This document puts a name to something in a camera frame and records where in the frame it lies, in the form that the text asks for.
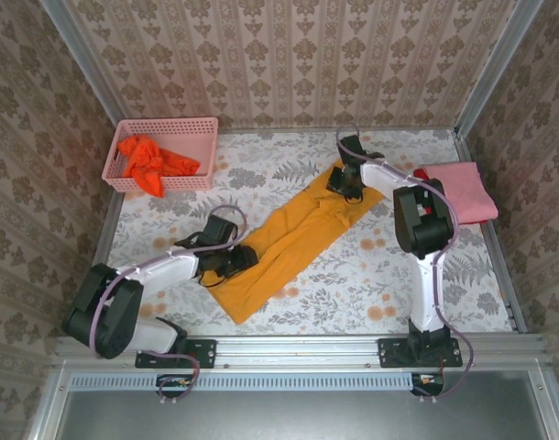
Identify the yellow t-shirt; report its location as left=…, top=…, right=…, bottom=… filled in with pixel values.
left=201, top=159, right=386, bottom=325

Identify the pink plastic basket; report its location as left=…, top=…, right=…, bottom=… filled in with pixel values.
left=100, top=116, right=220, bottom=193

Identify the orange-red crumpled t-shirt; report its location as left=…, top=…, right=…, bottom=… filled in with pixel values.
left=116, top=134, right=202, bottom=199

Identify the floral table cover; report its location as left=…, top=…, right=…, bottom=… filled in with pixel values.
left=89, top=127, right=514, bottom=336

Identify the pink folded t-shirt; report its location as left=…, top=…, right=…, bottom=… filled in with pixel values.
left=423, top=160, right=499, bottom=225

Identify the black connector board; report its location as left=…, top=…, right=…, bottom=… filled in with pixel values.
left=156, top=373, right=193, bottom=398
left=411, top=371, right=445, bottom=396

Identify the grey metal panel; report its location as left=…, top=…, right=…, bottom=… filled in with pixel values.
left=25, top=368, right=559, bottom=440

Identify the thin black left camera cable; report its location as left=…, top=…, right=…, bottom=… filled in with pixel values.
left=197, top=272, right=228, bottom=289

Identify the aluminium rear rail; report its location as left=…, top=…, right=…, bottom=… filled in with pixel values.
left=217, top=126, right=459, bottom=135

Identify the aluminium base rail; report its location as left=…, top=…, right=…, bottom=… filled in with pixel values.
left=54, top=334, right=549, bottom=368

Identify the aluminium side rail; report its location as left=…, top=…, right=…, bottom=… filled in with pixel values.
left=89, top=192, right=125, bottom=271
left=453, top=130, right=528, bottom=334

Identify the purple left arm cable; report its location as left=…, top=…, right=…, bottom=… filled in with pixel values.
left=90, top=204, right=248, bottom=404

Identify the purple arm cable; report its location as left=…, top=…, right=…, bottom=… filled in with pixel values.
left=334, top=126, right=474, bottom=404
left=90, top=204, right=248, bottom=404

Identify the white slotted cable duct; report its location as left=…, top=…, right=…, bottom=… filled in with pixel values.
left=70, top=371, right=416, bottom=391

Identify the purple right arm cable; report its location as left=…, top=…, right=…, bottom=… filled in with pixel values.
left=334, top=126, right=474, bottom=404

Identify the aluminium frame post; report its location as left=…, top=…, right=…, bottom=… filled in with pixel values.
left=38, top=0, right=127, bottom=125
left=454, top=0, right=545, bottom=134

